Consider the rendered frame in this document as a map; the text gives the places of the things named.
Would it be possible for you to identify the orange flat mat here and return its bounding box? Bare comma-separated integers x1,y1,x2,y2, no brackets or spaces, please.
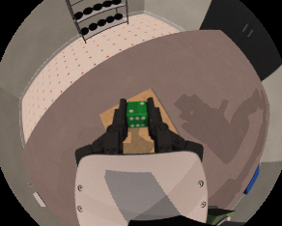
99,89,178,154

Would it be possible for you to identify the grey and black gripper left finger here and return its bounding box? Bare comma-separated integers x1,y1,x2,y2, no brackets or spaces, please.
75,99,128,167

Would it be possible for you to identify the green die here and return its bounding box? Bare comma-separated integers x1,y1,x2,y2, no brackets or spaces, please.
127,101,149,128

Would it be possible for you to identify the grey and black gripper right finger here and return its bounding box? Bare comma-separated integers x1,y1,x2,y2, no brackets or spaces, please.
147,98,204,162

